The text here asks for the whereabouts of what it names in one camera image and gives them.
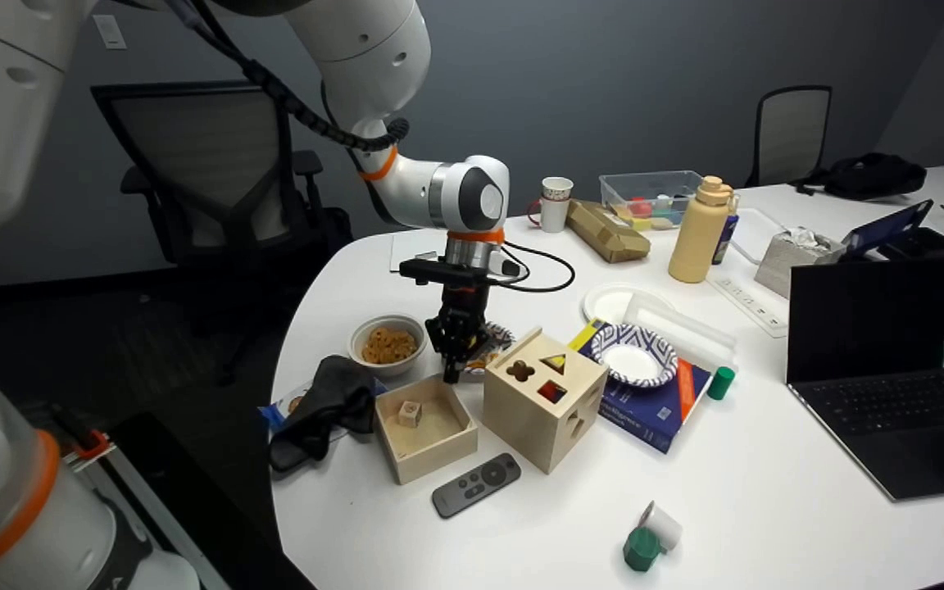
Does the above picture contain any open laptop computer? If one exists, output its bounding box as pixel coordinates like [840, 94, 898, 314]
[784, 256, 944, 505]

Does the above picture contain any yellow marker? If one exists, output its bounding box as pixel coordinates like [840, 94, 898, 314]
[568, 319, 605, 355]

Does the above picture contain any thin black camera cable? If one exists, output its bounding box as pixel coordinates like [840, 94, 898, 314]
[499, 240, 580, 294]

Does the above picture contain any blue book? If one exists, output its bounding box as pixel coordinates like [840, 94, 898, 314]
[595, 358, 713, 456]

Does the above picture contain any black and white bowl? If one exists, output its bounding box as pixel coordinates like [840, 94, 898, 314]
[459, 322, 517, 377]

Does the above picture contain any black cloth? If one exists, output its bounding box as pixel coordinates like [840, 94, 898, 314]
[268, 355, 383, 477]

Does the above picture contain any white plate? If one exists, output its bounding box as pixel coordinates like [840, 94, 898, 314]
[580, 285, 648, 328]

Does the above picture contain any brown paper bag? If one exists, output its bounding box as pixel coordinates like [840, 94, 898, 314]
[563, 198, 651, 266]

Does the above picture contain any long clear plastic box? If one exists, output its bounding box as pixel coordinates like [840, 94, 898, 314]
[618, 291, 742, 374]

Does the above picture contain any wooden shape sorter box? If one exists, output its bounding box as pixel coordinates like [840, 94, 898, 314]
[483, 324, 612, 477]

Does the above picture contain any green and white cup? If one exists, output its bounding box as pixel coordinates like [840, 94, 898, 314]
[618, 499, 686, 578]

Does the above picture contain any small white box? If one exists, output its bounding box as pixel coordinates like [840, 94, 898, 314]
[753, 226, 840, 301]

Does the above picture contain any white wall outlet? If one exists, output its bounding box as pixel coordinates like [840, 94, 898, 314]
[94, 13, 128, 54]

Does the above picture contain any clear plastic container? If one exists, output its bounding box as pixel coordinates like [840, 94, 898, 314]
[595, 169, 708, 234]

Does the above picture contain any open wooden box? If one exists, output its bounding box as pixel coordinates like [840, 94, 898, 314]
[370, 372, 483, 488]

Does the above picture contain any metal stand rail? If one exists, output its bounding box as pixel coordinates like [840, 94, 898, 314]
[54, 431, 237, 590]

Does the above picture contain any small blue bottle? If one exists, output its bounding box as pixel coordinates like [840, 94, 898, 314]
[712, 209, 742, 270]

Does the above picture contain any paper sheet with marks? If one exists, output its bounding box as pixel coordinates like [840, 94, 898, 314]
[386, 226, 511, 276]

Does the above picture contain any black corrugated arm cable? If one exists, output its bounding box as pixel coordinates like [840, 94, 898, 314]
[164, 0, 413, 157]

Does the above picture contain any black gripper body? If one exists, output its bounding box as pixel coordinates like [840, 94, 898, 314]
[431, 271, 495, 328]

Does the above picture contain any black mesh office chair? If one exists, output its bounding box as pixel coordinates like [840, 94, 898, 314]
[88, 75, 353, 331]

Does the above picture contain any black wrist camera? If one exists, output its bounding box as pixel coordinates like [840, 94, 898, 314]
[396, 253, 530, 285]

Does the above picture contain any tan plastic bottle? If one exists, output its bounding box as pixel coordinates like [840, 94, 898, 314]
[665, 173, 738, 290]

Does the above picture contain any white power strip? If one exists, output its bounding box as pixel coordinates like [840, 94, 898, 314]
[712, 271, 791, 337]

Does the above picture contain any blue tablet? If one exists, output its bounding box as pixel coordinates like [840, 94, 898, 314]
[835, 198, 938, 263]

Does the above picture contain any grey remote control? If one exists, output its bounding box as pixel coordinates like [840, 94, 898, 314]
[429, 450, 524, 520]

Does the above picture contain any small green cylinder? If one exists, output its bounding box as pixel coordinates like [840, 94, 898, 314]
[705, 365, 738, 402]

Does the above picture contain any white paper cup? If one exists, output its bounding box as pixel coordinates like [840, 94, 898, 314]
[524, 173, 577, 236]

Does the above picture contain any blue patterned paper bowl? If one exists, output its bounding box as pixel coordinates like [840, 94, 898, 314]
[583, 322, 683, 390]

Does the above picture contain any white bowl with cereal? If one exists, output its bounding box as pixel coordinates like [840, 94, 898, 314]
[346, 312, 429, 382]

